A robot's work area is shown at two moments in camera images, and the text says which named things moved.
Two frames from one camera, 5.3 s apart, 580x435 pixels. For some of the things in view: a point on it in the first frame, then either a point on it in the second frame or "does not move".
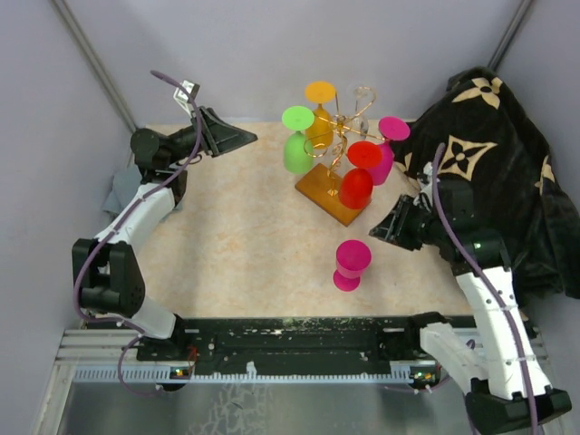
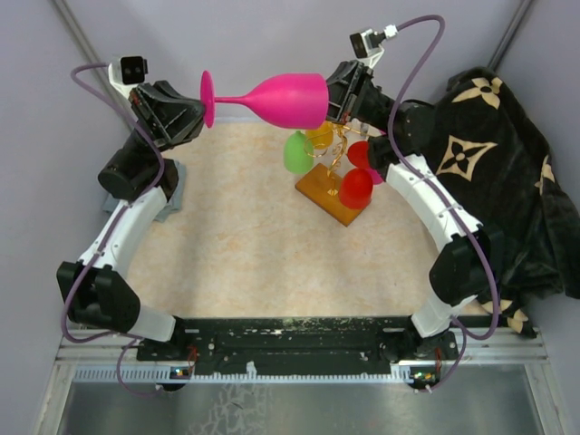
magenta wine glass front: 352,256 to 296,101
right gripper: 392,228 to 340,84
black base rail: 237,342 does not move
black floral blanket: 493,140 does not move
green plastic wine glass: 298,150 does not move
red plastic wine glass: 355,186 does not move
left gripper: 219,137 to 158,106
